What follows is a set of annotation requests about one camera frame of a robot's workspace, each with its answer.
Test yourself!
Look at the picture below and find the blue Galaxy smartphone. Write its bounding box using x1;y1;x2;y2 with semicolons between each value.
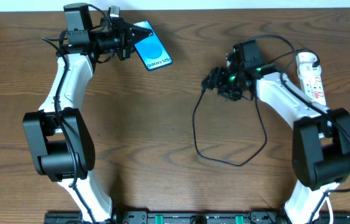
135;21;173;71

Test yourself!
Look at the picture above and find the black USB charging cable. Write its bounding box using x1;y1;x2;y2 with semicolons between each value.
191;48;321;167

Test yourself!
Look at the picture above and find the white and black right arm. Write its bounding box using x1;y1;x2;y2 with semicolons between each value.
201;38;350;223

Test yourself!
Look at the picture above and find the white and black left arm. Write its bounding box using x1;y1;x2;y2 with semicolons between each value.
22;2;153;223

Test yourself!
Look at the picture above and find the white power strip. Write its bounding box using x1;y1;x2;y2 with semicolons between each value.
297;65;326;106

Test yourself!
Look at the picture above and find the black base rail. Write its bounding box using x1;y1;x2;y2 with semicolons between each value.
43;209;350;224

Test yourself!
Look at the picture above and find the white power strip cord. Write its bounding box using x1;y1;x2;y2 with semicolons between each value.
325;195;334;224

